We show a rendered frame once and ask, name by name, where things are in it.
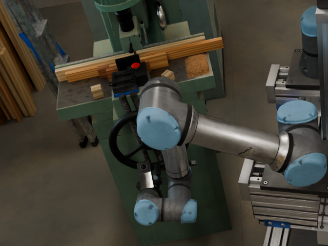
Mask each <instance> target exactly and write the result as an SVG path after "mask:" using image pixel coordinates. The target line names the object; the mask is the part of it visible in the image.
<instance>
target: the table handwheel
mask: <svg viewBox="0 0 328 246"><path fill-rule="evenodd" d="M138 111H139V110H134V111H132V112H129V113H127V114H126V115H124V116H122V117H121V118H120V119H119V120H118V121H117V122H116V123H115V124H114V125H113V127H112V129H111V131H110V134H109V147H110V150H111V152H112V154H113V155H114V157H115V158H116V159H117V160H118V161H119V162H121V163H122V164H124V165H126V166H128V167H130V168H134V169H137V163H138V162H136V161H133V160H131V159H129V158H130V157H132V156H133V155H134V154H135V153H137V152H138V151H140V150H141V149H143V148H144V149H146V150H153V148H151V147H149V146H147V145H146V144H145V143H144V142H143V141H142V140H141V144H140V145H139V146H137V147H136V148H135V149H133V150H132V151H131V152H129V153H128V154H127V155H125V156H124V155H123V154H122V153H121V152H120V151H119V149H118V146H117V135H118V133H119V131H120V130H121V128H122V127H123V126H124V125H125V124H127V123H128V122H130V121H132V120H134V119H136V118H137V115H138ZM188 146H189V143H186V144H185V147H186V150H187V148H188ZM155 163H159V165H160V168H164V167H165V164H164V160H162V161H159V162H154V163H151V168H152V170H154V167H155Z"/></svg>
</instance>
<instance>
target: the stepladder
mask: <svg viewBox="0 0 328 246"><path fill-rule="evenodd" d="M1 1H2V3H3V4H4V6H5V8H6V10H7V12H8V13H9V15H10V17H11V19H12V21H13V22H14V24H15V26H16V28H17V30H18V31H19V34H18V35H19V36H20V37H21V38H22V40H23V41H24V42H25V44H26V46H27V47H28V49H29V51H30V53H31V55H32V56H33V58H34V60H35V62H36V64H37V65H38V67H39V69H40V71H41V73H42V74H43V76H44V78H45V80H46V82H47V83H48V85H49V87H50V89H51V91H52V92H53V94H54V96H55V98H56V99H58V87H59V81H58V79H57V76H56V74H55V66H57V65H61V64H66V63H69V61H70V57H69V55H67V56H66V55H65V52H64V51H63V50H62V48H61V47H60V46H59V44H58V42H57V41H56V39H55V37H54V36H53V34H52V32H51V31H50V29H49V27H48V25H49V22H48V19H45V20H44V19H43V17H42V15H41V14H40V12H39V10H38V9H37V7H36V5H35V4H34V2H33V0H19V2H20V4H21V5H20V4H19V2H18V0H1ZM21 6H22V7H23V9H22V7H21ZM24 11H25V12H24ZM47 40H48V41H47ZM48 42H49V43H50V45H51V47H52V48H53V50H54V52H55V53H56V55H57V56H58V57H56V56H55V54H54V52H53V50H52V49H51V47H50V45H49V43H48ZM77 120H78V121H79V123H80V125H81V126H82V128H83V130H84V131H85V133H86V135H87V136H88V138H89V140H90V141H91V144H92V146H93V147H95V146H97V145H98V142H99V141H98V138H97V135H96V133H95V131H94V129H93V127H92V126H91V117H90V115H88V116H84V117H79V118H77ZM68 121H69V123H70V125H71V126H72V128H73V130H74V132H75V134H76V135H77V137H78V139H79V141H80V143H79V145H80V147H81V148H85V147H86V144H87V142H88V138H87V136H84V135H83V133H82V131H81V130H80V128H79V126H78V124H77V122H76V120H75V119H70V120H68Z"/></svg>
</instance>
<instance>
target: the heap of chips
mask: <svg viewBox="0 0 328 246"><path fill-rule="evenodd" d="M184 61H185V66H186V71H187V77H188V78H192V77H196V76H200V75H205V74H210V70H209V65H208V61H207V57H206V54H204V55H202V54H198V55H194V56H190V57H188V58H187V59H185V60H184Z"/></svg>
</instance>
